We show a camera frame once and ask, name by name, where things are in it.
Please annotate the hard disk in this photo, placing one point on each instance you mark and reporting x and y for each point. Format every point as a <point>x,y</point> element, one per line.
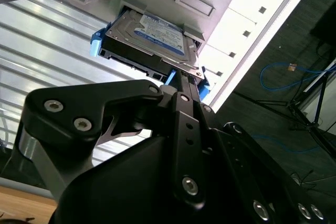
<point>157,32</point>

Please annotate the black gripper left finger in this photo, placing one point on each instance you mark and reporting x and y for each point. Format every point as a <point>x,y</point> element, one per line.
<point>78,103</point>

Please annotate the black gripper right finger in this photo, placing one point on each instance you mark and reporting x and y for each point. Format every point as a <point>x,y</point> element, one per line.
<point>236,155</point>

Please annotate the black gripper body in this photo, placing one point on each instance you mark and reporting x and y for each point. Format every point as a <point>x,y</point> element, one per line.
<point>131,195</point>

